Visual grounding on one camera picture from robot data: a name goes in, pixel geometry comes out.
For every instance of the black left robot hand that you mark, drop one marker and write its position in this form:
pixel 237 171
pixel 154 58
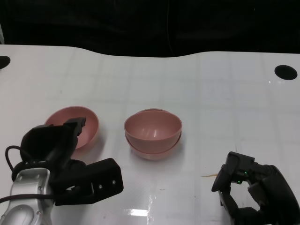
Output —
pixel 44 143

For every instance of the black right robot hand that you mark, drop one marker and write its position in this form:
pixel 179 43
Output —
pixel 274 187

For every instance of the pink plastic bowl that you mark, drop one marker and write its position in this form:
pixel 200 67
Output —
pixel 90 131
pixel 152 129
pixel 152 155

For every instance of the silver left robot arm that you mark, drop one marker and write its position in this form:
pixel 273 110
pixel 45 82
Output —
pixel 28 182

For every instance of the black round table grommet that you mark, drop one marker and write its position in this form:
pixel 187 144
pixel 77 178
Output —
pixel 285 72
pixel 4 62

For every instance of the white object at table edge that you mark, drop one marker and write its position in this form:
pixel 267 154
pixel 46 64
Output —
pixel 2 32

